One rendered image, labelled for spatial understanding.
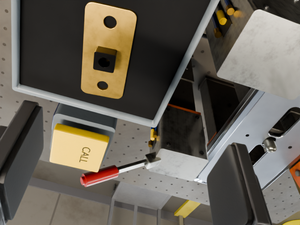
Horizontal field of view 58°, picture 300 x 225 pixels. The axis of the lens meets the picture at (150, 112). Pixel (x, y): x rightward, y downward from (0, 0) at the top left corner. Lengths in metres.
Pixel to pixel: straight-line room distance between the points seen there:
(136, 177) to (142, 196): 1.28
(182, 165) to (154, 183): 0.71
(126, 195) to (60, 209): 0.57
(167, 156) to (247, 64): 0.23
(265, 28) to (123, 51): 0.14
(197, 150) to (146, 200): 2.02
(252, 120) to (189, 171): 0.14
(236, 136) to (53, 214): 2.15
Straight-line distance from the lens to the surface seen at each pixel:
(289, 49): 0.31
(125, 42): 0.22
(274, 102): 0.50
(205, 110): 0.73
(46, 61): 0.25
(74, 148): 0.32
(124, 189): 2.37
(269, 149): 0.55
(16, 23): 0.24
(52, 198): 2.60
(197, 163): 0.49
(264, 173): 0.65
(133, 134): 0.96
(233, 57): 0.30
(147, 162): 0.47
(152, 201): 2.50
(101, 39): 0.22
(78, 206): 2.61
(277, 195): 1.35
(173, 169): 0.50
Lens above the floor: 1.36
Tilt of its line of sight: 48 degrees down
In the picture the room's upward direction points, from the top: 177 degrees counter-clockwise
